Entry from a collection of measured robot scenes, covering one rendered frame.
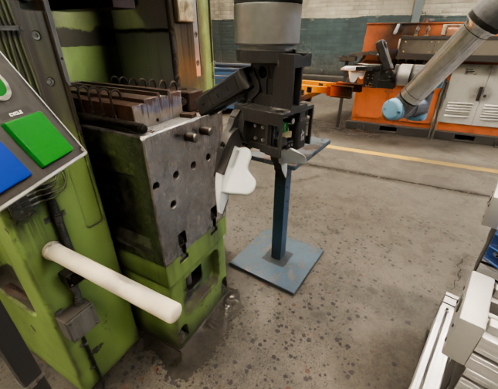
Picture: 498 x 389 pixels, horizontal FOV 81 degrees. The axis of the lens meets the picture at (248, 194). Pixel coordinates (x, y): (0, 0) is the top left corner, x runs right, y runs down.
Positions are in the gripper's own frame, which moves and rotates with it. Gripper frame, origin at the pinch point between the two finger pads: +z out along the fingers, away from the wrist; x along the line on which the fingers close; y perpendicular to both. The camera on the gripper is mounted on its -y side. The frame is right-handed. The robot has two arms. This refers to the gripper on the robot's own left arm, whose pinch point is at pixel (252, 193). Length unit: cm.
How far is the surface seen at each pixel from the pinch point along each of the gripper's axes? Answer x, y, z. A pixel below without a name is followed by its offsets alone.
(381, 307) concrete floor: 84, 10, 94
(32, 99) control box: -16.3, -32.7, -12.2
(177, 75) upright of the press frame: 41, -71, -8
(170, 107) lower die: 23, -53, -1
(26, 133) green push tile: -20.0, -26.3, -8.7
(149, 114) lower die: 15, -51, -1
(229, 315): 33, -41, 93
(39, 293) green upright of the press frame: -24, -57, 43
